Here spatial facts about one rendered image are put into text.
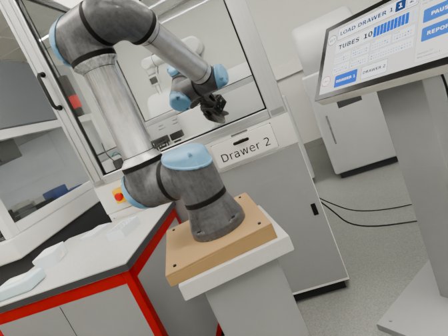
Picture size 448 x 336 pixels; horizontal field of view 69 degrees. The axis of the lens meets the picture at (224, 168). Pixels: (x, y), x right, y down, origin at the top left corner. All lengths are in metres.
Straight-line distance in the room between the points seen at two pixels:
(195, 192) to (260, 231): 0.18
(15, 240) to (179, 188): 1.14
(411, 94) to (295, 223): 0.76
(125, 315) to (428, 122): 1.19
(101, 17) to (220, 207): 0.52
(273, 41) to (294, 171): 3.28
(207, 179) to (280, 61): 3.92
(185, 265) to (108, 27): 0.57
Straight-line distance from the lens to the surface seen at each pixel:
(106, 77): 0.89
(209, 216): 0.81
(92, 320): 1.31
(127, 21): 0.86
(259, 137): 1.48
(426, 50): 1.13
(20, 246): 1.82
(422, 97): 1.25
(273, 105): 1.48
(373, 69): 1.20
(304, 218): 1.62
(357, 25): 1.36
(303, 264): 1.73
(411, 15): 1.23
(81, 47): 0.90
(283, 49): 4.64
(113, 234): 1.40
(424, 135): 1.29
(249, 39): 1.49
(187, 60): 0.99
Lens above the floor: 1.11
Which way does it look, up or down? 11 degrees down
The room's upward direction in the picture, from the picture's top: 23 degrees counter-clockwise
